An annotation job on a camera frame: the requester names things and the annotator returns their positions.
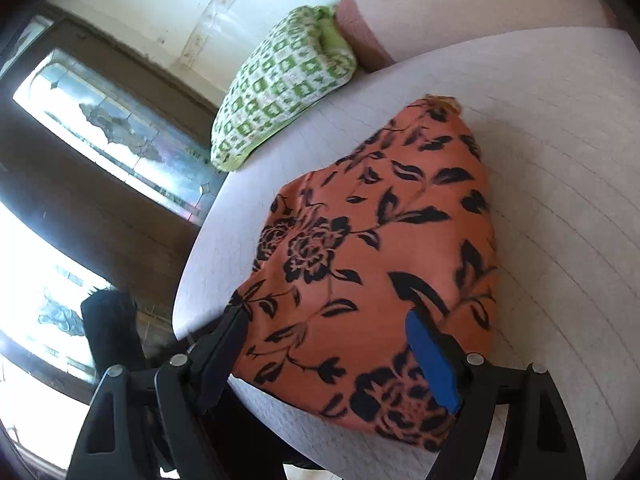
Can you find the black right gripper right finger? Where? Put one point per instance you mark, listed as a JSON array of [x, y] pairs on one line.
[[538, 439]]

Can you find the orange black floral garment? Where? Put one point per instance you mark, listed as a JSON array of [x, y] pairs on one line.
[[348, 250]]

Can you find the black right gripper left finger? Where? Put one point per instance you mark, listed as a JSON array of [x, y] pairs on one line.
[[138, 420]]

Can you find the pink bolster cushion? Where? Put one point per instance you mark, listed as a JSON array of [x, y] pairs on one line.
[[385, 32]]

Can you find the green white patterned pillow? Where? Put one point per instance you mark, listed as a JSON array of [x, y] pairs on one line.
[[302, 59]]

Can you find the dark furry item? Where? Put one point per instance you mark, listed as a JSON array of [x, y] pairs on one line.
[[110, 325]]

